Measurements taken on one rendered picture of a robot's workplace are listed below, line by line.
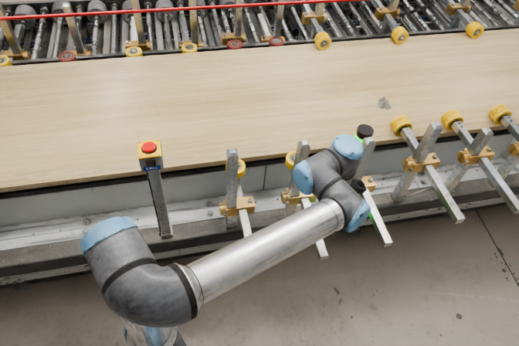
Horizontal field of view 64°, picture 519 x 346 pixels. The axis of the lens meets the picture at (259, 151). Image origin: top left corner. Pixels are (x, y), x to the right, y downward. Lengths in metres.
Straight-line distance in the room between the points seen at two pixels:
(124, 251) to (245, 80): 1.33
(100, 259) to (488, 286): 2.31
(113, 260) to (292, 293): 1.64
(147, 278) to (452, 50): 2.14
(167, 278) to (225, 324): 1.50
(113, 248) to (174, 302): 0.16
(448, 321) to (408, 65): 1.38
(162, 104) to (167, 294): 1.23
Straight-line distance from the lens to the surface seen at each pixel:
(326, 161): 1.16
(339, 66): 2.21
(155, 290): 0.82
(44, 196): 1.86
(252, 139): 1.75
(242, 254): 0.90
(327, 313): 2.38
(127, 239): 0.88
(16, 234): 2.00
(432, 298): 2.60
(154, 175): 1.39
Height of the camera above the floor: 2.19
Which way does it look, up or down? 49 degrees down
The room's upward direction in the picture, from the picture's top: 6 degrees clockwise
